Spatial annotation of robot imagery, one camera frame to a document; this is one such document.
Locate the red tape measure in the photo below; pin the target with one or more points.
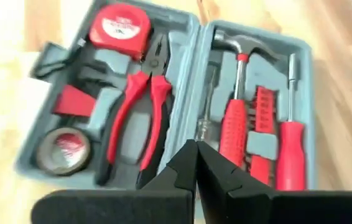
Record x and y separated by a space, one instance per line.
120 31

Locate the grey plastic tool case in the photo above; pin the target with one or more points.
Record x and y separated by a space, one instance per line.
188 93

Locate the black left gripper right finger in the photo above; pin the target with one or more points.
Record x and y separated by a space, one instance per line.
250 205

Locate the clear tester screwdriver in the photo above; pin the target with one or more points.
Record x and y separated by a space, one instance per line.
205 124

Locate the red bit holder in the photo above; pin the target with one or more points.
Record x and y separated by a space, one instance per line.
265 109

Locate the hex key set red holder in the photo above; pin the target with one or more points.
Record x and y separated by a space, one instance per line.
73 101

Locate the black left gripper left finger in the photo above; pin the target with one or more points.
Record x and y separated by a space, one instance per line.
163 205

